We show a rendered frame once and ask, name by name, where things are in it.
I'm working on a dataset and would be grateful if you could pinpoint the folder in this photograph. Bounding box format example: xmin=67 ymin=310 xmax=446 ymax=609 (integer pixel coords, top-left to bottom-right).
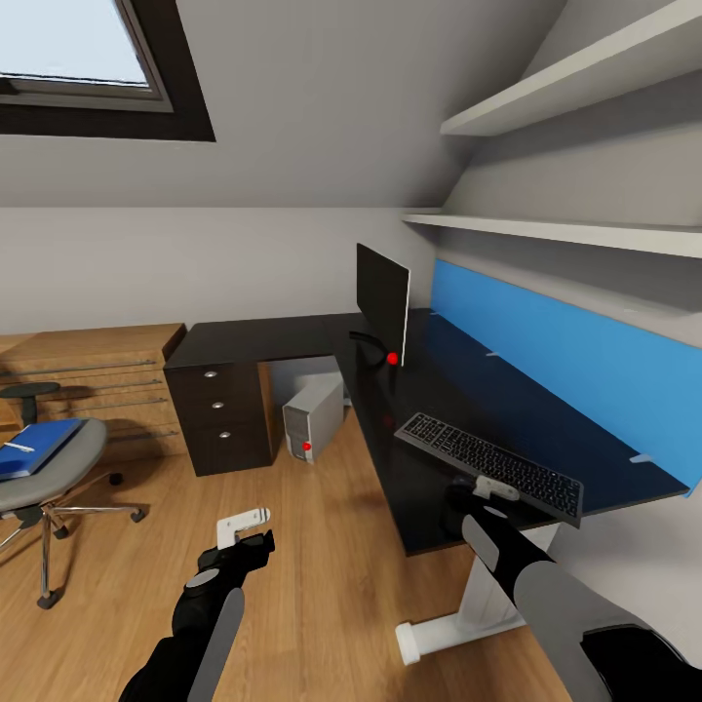
xmin=0 ymin=418 xmax=81 ymax=481

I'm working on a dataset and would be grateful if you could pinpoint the mouse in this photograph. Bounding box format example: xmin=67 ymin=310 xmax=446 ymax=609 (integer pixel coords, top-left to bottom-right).
xmin=453 ymin=475 xmax=477 ymax=493

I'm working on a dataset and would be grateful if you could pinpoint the monitor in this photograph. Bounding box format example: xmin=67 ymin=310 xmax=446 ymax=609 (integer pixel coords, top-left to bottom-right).
xmin=357 ymin=242 xmax=410 ymax=367

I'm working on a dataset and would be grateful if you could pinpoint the keyboard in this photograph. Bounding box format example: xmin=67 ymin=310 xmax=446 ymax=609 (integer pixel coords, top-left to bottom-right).
xmin=394 ymin=412 xmax=584 ymax=529

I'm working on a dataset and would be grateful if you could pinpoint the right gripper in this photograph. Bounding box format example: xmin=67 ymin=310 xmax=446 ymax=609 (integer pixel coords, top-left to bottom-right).
xmin=445 ymin=486 xmax=505 ymax=516

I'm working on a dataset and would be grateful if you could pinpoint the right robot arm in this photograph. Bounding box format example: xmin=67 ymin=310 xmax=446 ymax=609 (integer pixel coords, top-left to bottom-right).
xmin=445 ymin=475 xmax=702 ymax=702

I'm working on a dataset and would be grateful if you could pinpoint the swivel chair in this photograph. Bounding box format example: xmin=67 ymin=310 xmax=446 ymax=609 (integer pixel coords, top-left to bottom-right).
xmin=0 ymin=381 xmax=145 ymax=610

